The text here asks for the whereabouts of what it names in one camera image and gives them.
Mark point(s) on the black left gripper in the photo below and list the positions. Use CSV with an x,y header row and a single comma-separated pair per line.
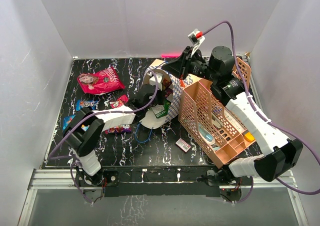
x,y
161,96

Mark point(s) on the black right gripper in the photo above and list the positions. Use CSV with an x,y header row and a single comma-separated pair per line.
x,y
181,65

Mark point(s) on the red snack packet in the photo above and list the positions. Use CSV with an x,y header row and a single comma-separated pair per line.
x,y
119,102

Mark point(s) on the checkered paper bag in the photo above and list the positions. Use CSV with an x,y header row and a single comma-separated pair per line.
x,y
171,94

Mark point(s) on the pink snack bag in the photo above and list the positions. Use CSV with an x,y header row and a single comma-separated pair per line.
x,y
100,83

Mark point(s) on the purple snack packet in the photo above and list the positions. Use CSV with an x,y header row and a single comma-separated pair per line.
x,y
119,129

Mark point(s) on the blue candy bar wrapper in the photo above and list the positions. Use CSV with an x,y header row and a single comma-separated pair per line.
x,y
93,105

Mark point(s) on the blue chips bag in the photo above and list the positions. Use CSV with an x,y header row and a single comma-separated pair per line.
x,y
66,121

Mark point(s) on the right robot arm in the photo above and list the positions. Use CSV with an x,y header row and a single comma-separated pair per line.
x,y
228,86

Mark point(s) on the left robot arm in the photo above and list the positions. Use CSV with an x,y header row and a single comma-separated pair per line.
x,y
83,132

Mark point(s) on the pink mesh file organizer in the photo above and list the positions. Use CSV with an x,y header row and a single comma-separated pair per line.
x,y
198,105

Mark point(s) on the small red white box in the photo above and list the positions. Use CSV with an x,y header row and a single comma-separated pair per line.
x,y
183,145

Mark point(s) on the blue tape dispenser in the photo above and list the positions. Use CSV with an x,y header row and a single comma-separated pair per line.
x,y
206,135

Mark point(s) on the yellow object in organizer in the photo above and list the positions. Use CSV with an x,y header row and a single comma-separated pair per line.
x,y
249,137

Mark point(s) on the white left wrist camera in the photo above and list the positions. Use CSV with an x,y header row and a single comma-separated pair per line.
x,y
156,80

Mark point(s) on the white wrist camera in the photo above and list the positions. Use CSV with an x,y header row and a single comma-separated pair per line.
x,y
156,80
197,38

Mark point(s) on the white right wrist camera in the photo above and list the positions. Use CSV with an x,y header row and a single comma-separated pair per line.
x,y
197,38

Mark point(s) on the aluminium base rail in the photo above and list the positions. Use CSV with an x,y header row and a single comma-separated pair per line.
x,y
158,196

